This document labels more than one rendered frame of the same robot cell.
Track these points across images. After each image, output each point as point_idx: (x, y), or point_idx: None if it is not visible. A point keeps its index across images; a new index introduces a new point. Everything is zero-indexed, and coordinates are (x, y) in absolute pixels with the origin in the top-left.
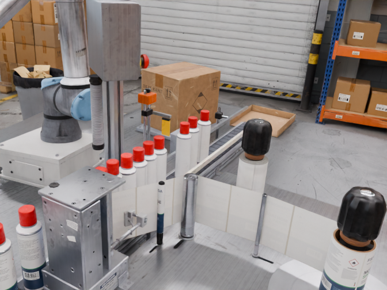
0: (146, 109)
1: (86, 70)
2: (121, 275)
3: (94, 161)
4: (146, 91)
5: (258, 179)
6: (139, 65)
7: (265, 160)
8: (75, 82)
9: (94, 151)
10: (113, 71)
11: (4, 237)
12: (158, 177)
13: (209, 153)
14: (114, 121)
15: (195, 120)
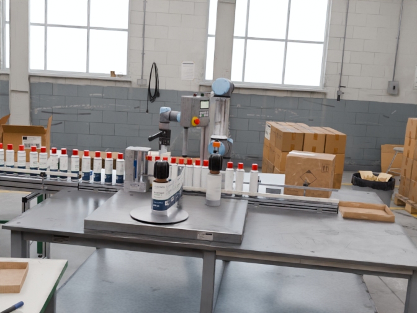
0: (214, 149)
1: (218, 131)
2: (141, 188)
3: (223, 184)
4: (215, 140)
5: (208, 183)
6: (191, 122)
7: (214, 174)
8: (212, 136)
9: (224, 178)
10: (182, 122)
11: (121, 158)
12: (201, 180)
13: (265, 197)
14: (200, 150)
15: (239, 164)
